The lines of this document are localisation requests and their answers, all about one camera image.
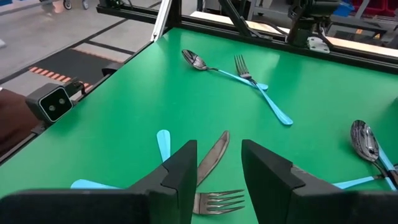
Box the dark grey stereo camera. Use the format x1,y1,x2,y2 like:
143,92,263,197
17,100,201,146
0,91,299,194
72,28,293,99
25,81,75,124

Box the light wooden table board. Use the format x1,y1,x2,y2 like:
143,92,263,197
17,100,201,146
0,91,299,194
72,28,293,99
189,11,398,59

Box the black mat orange stripes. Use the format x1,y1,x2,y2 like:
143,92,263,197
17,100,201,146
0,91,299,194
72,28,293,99
27,48,125,93

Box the silver aluminium profile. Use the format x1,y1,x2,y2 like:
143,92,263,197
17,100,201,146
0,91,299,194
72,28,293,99
150,0,172,43

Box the red storage bins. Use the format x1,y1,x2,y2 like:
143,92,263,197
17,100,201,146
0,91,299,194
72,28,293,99
353,0,398,16

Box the person's leg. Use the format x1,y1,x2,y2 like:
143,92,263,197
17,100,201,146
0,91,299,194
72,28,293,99
0,88,40,158

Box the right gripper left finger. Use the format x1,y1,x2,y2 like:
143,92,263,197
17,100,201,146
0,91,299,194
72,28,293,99
127,139,198,224

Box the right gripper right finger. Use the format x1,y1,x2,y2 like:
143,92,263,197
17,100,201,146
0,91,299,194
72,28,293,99
241,139,355,224

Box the black edge bracket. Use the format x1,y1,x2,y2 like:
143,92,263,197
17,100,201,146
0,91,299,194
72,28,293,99
101,62,124,77

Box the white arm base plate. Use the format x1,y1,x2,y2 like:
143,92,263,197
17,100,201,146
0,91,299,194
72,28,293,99
307,36,331,54

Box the dark metal knife blue handle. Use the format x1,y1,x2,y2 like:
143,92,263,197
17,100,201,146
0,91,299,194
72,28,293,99
196,130,231,188

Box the blue plastic bin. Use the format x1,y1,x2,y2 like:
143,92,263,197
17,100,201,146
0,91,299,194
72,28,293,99
333,1,355,18

